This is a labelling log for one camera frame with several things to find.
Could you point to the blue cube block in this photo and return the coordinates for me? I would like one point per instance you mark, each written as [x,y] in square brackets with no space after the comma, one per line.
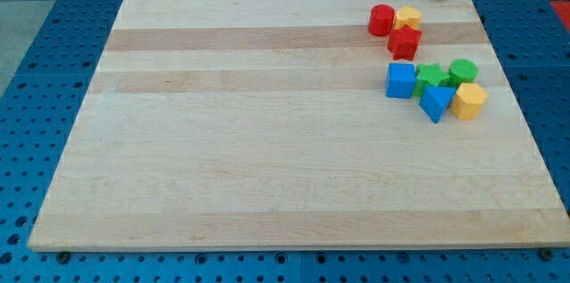
[400,80]

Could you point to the red star block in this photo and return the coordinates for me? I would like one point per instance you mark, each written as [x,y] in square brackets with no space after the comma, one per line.
[403,43]

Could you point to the green star block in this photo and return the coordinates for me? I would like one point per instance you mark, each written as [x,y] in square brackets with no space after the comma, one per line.
[429,75]

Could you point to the wooden board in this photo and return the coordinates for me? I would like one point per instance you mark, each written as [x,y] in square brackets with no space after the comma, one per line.
[219,125]

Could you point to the red cylinder block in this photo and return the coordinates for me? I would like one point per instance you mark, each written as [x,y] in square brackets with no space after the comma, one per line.
[381,20]

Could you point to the blue triangle block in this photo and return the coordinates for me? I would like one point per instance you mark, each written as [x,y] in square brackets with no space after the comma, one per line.
[435,100]

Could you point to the yellow heart block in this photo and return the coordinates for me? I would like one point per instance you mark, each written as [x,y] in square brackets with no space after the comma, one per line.
[407,16]

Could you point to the green cylinder block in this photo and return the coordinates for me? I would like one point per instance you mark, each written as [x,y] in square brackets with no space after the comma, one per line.
[462,71]

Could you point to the yellow hexagon block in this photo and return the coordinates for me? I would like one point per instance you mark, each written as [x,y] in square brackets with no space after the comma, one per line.
[468,101]

